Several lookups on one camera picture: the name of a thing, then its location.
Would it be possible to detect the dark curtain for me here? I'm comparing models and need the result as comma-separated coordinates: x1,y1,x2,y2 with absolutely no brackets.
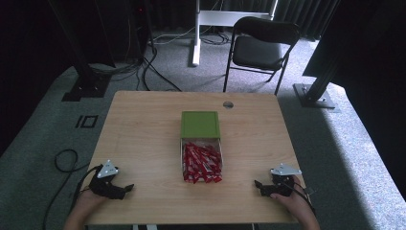
219,0,339,41

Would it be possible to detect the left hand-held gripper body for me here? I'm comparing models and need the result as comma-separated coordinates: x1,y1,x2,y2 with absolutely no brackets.
88,159,126,201

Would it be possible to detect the clear drawer tray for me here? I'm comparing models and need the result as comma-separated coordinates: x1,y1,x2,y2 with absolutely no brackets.
179,137,224,184

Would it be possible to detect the bundle of floor cables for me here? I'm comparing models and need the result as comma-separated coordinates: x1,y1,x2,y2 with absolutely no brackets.
89,28,231,93

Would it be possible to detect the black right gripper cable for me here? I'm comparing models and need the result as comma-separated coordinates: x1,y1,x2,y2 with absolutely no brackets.
281,180,318,216

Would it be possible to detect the person's left hand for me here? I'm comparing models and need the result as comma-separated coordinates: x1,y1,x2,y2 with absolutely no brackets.
74,187,107,215

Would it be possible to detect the green box lid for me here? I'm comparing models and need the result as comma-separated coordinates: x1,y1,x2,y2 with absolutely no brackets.
180,110,221,140

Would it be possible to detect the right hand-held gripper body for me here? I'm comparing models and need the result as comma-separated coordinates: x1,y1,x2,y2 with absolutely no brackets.
259,163,303,198

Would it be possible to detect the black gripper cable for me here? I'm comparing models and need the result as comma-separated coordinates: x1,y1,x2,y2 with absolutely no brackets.
42,149,103,230
281,180,318,216

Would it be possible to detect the person's right hand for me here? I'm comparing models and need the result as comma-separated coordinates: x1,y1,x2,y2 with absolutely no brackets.
269,174,311,221

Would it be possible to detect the black folding chair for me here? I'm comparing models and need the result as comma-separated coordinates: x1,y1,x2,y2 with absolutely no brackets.
222,15,302,97

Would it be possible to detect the white desk frame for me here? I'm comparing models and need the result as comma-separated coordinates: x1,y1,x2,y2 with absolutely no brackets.
191,0,280,68

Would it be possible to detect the black metal stand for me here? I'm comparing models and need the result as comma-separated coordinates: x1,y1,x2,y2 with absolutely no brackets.
292,0,342,110
47,0,112,103

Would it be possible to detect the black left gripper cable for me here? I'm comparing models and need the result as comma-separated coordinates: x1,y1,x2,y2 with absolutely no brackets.
42,149,103,230

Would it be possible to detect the pile of red packets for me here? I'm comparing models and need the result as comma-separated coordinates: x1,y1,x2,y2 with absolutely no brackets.
182,142,223,184

